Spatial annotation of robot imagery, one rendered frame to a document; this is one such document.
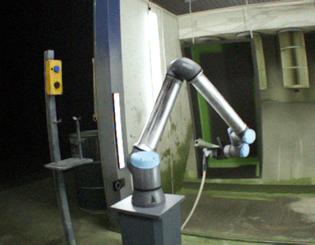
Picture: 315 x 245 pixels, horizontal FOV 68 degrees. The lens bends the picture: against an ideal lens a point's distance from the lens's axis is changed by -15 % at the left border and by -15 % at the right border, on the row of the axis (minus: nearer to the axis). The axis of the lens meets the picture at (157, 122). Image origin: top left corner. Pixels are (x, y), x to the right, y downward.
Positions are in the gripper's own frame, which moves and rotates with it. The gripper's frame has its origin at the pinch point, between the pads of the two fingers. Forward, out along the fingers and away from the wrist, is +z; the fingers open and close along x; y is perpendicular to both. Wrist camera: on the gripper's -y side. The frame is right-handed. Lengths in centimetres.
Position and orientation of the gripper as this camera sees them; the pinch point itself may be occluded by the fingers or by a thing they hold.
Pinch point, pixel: (206, 150)
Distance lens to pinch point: 206.1
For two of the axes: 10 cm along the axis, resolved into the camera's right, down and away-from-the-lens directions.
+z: -6.2, 1.1, 7.7
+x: 7.7, 2.5, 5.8
